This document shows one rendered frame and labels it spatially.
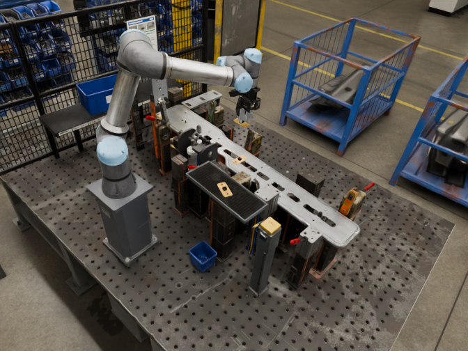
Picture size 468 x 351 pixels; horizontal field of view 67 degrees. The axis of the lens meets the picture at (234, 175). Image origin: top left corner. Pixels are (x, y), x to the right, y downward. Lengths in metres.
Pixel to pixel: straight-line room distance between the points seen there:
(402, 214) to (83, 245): 1.80
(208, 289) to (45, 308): 1.27
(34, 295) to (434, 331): 2.62
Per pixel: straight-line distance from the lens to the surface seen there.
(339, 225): 1.71
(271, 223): 1.42
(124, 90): 1.50
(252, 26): 5.42
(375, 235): 2.17
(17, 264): 2.98
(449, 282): 3.15
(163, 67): 1.32
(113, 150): 1.49
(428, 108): 3.26
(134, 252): 1.85
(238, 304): 1.73
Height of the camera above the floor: 2.22
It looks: 42 degrees down
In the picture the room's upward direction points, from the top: 5 degrees clockwise
